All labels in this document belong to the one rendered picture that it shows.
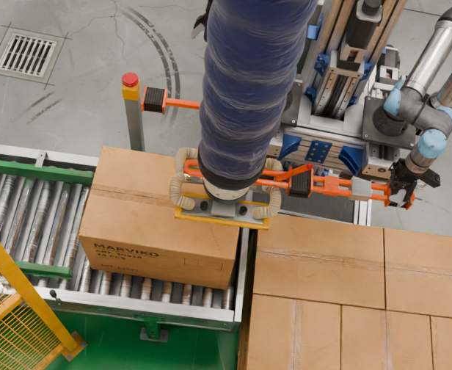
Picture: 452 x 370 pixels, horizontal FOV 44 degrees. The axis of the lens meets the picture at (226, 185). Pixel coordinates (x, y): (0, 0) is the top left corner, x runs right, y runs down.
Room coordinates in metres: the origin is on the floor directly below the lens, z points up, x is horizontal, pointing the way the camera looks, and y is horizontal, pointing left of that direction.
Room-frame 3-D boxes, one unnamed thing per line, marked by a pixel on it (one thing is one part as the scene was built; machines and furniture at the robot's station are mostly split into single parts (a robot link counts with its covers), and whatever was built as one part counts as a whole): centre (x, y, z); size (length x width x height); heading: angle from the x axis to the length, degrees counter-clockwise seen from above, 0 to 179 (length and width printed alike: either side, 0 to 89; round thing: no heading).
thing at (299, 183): (0.95, -0.25, 1.24); 0.10 x 0.08 x 0.06; 3
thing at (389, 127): (1.42, -0.63, 1.09); 0.15 x 0.15 x 0.10
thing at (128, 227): (0.92, 0.22, 0.75); 0.60 x 0.40 x 0.40; 91
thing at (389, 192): (0.96, -0.60, 1.23); 0.08 x 0.07 x 0.05; 93
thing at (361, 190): (0.96, -0.47, 1.23); 0.07 x 0.07 x 0.04; 3
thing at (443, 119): (1.08, -0.61, 1.53); 0.11 x 0.11 x 0.08; 67
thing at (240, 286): (0.93, -0.13, 0.58); 0.70 x 0.03 x 0.06; 3
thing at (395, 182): (0.97, -0.58, 1.38); 0.09 x 0.08 x 0.12; 93
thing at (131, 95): (1.40, 0.47, 0.50); 0.07 x 0.07 x 1.00; 3
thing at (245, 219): (0.84, -0.01, 1.13); 0.34 x 0.10 x 0.05; 93
